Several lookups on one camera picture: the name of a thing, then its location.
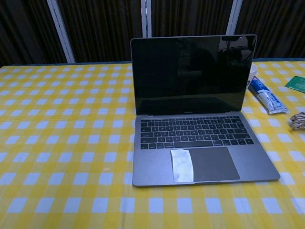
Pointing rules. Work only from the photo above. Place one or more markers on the green foil packet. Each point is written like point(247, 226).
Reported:
point(297, 84)

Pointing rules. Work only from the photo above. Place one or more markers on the white sticker on trackpad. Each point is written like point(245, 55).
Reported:
point(182, 165)

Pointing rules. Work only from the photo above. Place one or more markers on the black curtain panel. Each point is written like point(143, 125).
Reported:
point(276, 28)
point(190, 16)
point(102, 26)
point(23, 31)

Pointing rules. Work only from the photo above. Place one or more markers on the yellow white checkered tablecloth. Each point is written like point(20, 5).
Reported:
point(59, 143)

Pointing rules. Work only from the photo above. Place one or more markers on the blue white toothpaste tube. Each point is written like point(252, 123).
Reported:
point(267, 95)

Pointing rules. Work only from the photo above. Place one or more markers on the white partition post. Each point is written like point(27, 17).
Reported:
point(147, 17)
point(62, 31)
point(233, 17)

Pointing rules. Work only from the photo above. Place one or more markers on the grey laptop computer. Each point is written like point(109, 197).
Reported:
point(209, 164)

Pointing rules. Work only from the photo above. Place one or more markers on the white paper cup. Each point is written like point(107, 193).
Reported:
point(254, 71)

